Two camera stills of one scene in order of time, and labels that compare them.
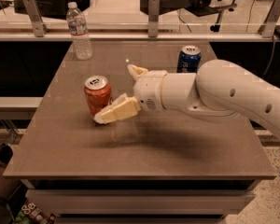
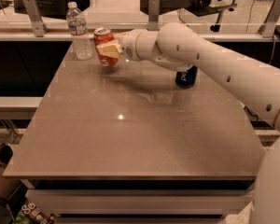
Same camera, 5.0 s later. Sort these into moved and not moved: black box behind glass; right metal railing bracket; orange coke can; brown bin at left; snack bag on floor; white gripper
Moved: white gripper; orange coke can
Not moved: black box behind glass; right metal railing bracket; snack bag on floor; brown bin at left
